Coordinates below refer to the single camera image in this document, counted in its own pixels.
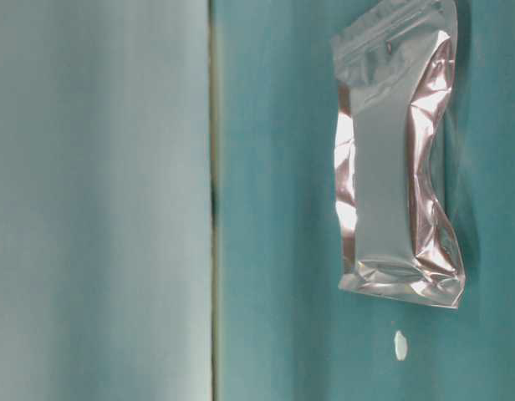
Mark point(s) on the small white tape piece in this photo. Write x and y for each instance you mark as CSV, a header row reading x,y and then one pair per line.
x,y
401,346

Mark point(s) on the silver zip bag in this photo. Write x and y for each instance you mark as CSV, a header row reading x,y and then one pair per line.
x,y
394,68

